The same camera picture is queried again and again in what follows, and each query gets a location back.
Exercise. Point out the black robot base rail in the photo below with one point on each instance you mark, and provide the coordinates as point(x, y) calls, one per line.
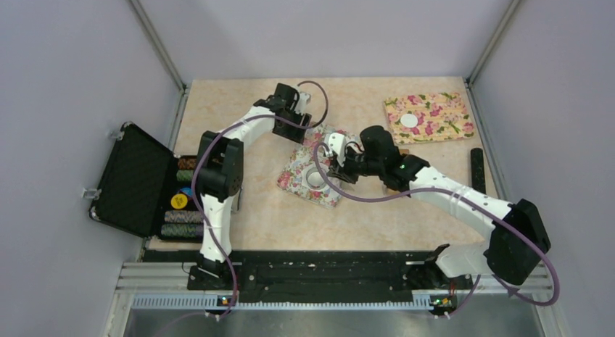
point(326, 277)

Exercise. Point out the black poker chip case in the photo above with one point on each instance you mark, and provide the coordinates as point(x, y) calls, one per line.
point(138, 181)

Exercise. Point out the yellow poker chip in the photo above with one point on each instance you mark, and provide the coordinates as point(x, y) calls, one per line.
point(179, 201)

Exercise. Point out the flat round white wrapper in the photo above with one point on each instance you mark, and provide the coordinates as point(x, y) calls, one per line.
point(409, 120)

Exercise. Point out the blue poker chip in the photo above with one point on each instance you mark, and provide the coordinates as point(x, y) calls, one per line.
point(187, 191)

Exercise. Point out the yellow floral tray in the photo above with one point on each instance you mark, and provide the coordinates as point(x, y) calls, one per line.
point(442, 117)

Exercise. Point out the white dough piece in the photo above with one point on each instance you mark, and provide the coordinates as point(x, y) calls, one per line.
point(303, 184)

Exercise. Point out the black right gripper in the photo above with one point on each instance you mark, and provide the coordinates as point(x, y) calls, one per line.
point(344, 172)

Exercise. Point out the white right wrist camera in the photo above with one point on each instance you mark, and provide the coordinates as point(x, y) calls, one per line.
point(335, 150)

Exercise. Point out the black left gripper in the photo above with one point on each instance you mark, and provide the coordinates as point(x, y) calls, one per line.
point(295, 135)

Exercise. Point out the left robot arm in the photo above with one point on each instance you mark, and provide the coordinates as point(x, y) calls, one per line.
point(218, 176)

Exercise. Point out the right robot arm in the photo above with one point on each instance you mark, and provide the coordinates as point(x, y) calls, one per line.
point(514, 236)

